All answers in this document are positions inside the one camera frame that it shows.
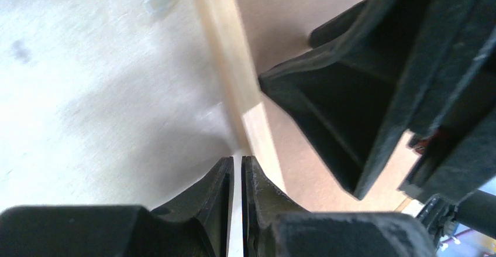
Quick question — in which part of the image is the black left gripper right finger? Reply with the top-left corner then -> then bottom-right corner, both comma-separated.
241,156 -> 436,256

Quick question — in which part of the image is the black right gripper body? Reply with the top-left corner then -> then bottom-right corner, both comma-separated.
259,0 -> 495,203

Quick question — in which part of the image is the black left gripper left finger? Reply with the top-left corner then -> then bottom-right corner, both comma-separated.
1,157 -> 234,256

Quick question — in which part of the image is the wooden picture frame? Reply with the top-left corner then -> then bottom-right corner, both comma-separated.
190,0 -> 415,257

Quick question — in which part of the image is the brown frame backing board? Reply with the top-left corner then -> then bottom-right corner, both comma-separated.
237,0 -> 421,215

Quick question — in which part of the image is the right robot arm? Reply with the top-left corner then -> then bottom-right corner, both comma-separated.
259,0 -> 495,244

